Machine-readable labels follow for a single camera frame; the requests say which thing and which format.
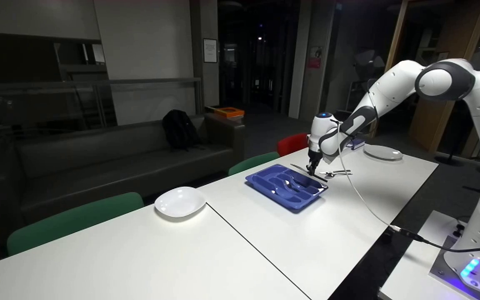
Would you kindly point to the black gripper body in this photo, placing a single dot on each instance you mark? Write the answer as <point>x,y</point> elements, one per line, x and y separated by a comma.
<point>313,156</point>

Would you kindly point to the black-handled knife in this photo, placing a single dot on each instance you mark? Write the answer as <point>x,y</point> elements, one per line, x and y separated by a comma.
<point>301,168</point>

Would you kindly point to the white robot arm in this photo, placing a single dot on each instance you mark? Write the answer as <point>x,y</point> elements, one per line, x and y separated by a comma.
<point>443,80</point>

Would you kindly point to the blue cutlery tray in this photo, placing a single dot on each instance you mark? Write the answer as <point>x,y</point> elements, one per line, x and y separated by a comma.
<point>285,186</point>

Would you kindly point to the red chair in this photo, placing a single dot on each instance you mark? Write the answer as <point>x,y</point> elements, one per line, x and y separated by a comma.
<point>291,143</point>

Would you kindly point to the green chair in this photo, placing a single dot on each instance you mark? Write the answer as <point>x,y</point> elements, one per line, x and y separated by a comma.
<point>71,220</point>
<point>251,161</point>

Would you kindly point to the orange-lidded bin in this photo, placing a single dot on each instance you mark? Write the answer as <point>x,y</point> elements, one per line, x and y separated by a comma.
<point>230,111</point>

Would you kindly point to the black backpack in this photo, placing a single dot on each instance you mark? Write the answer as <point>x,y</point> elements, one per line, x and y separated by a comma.
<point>178,128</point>

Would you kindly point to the white plate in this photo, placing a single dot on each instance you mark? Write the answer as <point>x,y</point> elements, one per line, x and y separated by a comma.
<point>178,203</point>

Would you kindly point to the grey sofa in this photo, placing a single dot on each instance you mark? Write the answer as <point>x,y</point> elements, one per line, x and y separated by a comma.
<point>46,175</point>

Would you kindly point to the wall poster frame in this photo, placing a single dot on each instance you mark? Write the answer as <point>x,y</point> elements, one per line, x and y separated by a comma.
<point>210,50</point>

